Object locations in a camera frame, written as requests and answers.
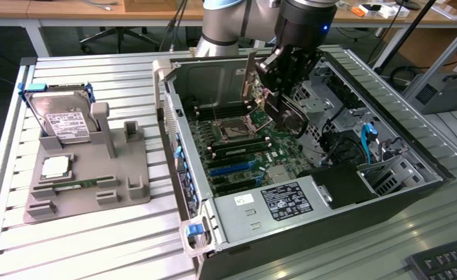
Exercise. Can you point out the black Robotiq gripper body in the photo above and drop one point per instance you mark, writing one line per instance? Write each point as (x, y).
(304, 23)

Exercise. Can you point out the graphics card with metal bracket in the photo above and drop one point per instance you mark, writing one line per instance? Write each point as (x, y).
(290, 119)

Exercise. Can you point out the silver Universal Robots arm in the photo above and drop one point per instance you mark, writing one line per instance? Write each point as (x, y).
(221, 26)

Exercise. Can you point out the small orange box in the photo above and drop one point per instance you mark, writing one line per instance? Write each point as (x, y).
(359, 11)

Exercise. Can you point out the metal socket cover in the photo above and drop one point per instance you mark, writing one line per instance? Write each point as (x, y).
(257, 120)

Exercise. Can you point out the small black white device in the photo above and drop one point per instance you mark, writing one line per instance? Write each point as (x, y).
(371, 7)

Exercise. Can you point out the silver disk bay cage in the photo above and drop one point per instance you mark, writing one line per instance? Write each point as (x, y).
(329, 116)

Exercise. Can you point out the thin metal locking lever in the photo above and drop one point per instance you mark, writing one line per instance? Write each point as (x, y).
(214, 111)

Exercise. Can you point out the CPU socket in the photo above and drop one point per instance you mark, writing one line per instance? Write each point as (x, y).
(234, 129)

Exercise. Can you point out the white cardboard box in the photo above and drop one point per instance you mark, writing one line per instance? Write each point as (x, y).
(396, 12)

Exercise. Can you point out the black tripod pole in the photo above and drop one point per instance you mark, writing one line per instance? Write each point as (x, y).
(405, 33)

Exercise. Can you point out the green motherboard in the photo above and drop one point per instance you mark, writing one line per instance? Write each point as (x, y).
(278, 151)

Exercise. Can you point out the black labelled RAM stick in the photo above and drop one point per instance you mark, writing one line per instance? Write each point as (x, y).
(236, 151)

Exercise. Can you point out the grey box on floor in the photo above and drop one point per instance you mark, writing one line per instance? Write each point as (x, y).
(447, 62)

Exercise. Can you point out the long black expansion slot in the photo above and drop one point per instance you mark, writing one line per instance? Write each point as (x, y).
(238, 183)
(228, 162)
(240, 190)

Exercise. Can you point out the grey computer tower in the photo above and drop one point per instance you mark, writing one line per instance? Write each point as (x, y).
(447, 93)

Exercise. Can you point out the silver finned chipset heatsink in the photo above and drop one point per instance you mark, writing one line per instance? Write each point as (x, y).
(280, 172)

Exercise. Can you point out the blue expansion slot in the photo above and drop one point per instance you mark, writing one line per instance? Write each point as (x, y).
(232, 169)

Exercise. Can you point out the brown wooden box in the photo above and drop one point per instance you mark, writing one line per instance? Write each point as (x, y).
(150, 6)

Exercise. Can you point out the black office chair base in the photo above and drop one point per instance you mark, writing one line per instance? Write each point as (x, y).
(119, 35)

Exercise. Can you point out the black plastic shroud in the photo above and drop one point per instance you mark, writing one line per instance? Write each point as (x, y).
(341, 186)

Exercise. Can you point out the grey power supply unit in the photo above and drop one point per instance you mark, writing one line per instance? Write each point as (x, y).
(244, 216)

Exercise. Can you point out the grey plastic parts rack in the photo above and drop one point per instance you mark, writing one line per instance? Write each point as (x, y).
(91, 157)

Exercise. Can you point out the hard disk with blue caddy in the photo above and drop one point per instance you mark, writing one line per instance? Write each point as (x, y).
(57, 108)

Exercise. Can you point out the black open PC case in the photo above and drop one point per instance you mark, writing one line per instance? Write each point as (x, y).
(329, 233)

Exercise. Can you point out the blue case latch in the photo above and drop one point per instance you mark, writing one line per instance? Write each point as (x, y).
(196, 230)

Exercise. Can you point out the green RAM stick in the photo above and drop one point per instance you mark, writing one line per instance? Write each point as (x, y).
(77, 184)

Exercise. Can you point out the silver CPU chip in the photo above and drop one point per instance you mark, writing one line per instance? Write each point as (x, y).
(57, 167)

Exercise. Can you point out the black keyboard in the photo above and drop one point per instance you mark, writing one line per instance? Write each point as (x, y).
(447, 262)

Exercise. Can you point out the wooden desk white frame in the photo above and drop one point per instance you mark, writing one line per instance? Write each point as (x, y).
(57, 11)
(368, 20)

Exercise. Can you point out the grey case corner bracket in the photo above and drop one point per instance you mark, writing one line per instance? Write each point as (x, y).
(162, 70)
(192, 248)

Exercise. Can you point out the silver vented metal bracket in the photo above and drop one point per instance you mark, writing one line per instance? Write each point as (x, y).
(388, 178)

